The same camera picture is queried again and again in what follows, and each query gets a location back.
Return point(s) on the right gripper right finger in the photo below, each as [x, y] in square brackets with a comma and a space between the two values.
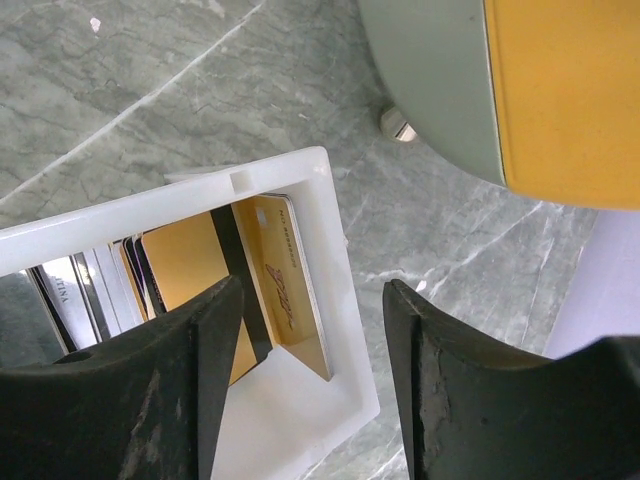
[473, 407]

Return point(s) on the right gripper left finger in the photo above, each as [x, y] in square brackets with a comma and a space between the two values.
[146, 404]

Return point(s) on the white plastic card tray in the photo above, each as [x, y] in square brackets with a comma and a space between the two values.
[280, 419]

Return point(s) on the gold credit card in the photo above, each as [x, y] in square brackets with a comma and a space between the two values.
[274, 249]

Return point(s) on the white credit cards in tray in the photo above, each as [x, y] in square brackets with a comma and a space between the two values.
[98, 294]

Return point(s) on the cream mini drawer cabinet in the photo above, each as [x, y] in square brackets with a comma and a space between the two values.
[541, 97]

